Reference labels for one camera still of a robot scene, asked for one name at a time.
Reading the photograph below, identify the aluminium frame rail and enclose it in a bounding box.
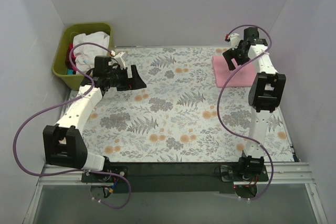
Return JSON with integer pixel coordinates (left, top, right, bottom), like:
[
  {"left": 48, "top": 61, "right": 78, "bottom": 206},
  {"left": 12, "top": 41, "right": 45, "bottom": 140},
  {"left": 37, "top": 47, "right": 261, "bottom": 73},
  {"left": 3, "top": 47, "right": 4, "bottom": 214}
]
[{"left": 38, "top": 165, "right": 83, "bottom": 186}]

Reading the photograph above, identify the white t-shirt in bin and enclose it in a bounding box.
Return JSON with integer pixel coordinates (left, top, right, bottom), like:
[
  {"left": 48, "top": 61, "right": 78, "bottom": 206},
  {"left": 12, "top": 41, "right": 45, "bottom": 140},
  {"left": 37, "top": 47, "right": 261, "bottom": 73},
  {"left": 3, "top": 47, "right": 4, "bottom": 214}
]
[{"left": 73, "top": 31, "right": 110, "bottom": 73}]

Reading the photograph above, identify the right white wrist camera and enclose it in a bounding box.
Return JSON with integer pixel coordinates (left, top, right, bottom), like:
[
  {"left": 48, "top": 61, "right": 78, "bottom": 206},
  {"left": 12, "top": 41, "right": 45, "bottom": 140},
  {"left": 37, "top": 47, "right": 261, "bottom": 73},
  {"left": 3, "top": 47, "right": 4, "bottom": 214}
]
[{"left": 225, "top": 33, "right": 240, "bottom": 50}]

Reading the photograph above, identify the pink t-shirt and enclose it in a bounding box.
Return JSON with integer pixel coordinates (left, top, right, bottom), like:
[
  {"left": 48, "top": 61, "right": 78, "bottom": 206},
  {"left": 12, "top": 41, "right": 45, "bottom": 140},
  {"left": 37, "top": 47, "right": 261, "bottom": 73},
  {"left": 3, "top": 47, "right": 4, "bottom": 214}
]
[{"left": 212, "top": 55, "right": 256, "bottom": 88}]

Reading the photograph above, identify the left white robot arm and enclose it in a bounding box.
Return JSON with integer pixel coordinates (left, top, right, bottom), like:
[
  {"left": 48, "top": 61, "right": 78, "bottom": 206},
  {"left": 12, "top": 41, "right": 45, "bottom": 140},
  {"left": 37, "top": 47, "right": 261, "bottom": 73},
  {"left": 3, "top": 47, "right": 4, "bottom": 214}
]
[{"left": 43, "top": 52, "right": 146, "bottom": 182}]

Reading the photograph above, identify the turquoise garment in bin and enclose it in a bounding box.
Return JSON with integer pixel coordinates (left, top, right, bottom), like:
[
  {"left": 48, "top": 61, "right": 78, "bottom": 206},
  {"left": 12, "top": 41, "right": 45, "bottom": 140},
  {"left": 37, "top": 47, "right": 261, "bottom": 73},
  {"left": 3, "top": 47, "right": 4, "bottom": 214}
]
[{"left": 67, "top": 69, "right": 76, "bottom": 75}]

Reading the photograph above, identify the dark red garment in bin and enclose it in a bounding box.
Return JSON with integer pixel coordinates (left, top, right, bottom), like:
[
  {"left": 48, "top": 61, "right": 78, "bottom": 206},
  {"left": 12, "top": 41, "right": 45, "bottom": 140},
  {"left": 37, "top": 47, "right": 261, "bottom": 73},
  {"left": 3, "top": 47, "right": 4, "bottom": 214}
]
[{"left": 65, "top": 43, "right": 76, "bottom": 70}]

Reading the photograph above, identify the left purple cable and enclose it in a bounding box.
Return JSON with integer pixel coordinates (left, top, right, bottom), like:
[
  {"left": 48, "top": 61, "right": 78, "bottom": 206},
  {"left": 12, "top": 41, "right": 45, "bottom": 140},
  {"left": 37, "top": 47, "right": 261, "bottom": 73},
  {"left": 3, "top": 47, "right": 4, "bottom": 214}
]
[{"left": 13, "top": 42, "right": 132, "bottom": 209}]

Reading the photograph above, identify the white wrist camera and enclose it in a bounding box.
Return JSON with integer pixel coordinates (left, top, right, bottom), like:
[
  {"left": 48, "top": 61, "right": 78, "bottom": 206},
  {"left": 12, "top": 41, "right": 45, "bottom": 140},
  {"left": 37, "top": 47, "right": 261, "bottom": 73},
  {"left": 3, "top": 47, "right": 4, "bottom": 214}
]
[
  {"left": 225, "top": 33, "right": 240, "bottom": 50},
  {"left": 110, "top": 50, "right": 128, "bottom": 69}
]

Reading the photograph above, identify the olive green plastic bin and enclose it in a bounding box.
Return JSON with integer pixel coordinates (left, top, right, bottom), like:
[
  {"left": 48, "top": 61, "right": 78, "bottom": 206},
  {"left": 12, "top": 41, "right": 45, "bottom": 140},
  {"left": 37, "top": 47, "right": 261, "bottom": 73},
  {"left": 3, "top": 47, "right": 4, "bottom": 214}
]
[{"left": 52, "top": 22, "right": 114, "bottom": 91}]

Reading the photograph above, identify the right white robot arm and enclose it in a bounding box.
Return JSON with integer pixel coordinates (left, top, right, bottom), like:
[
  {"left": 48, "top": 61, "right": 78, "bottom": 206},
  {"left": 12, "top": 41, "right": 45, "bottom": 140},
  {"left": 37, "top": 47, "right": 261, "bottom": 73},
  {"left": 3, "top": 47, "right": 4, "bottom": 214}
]
[{"left": 220, "top": 25, "right": 286, "bottom": 181}]

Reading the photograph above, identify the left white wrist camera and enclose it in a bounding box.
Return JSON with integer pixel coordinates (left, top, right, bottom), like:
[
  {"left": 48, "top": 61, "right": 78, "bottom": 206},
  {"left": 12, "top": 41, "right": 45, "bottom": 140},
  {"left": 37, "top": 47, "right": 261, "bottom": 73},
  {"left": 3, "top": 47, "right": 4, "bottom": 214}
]
[{"left": 110, "top": 50, "right": 128, "bottom": 69}]

